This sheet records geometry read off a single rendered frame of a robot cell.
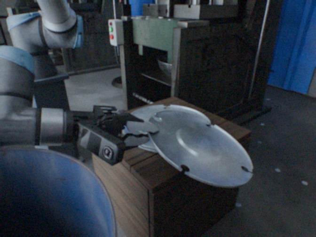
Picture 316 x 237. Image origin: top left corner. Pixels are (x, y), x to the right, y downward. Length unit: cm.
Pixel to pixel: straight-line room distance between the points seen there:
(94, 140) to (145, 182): 17
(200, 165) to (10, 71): 42
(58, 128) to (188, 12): 88
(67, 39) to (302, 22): 180
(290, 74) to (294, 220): 149
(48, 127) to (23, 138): 5
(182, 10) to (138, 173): 86
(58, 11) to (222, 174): 70
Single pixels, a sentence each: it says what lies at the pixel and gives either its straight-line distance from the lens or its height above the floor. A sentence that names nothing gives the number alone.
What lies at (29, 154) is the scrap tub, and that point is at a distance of 48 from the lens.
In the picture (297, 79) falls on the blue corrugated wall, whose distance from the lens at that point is 230.
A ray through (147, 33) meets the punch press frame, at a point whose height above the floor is 57.
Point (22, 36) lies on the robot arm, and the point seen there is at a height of 61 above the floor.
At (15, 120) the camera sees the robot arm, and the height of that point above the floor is 53.
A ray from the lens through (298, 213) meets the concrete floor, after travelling 107.
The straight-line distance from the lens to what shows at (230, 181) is 53.
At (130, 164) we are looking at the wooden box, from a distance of 59.
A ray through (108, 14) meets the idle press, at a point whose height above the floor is 59.
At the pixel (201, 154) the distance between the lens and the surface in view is 54.
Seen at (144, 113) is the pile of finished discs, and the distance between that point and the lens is 81.
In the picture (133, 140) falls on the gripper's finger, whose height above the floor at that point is 43.
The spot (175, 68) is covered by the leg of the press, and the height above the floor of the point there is 45.
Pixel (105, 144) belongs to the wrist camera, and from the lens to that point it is 43.
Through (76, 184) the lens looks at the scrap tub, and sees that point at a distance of 45.
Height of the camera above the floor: 72
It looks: 28 degrees down
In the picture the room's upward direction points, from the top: straight up
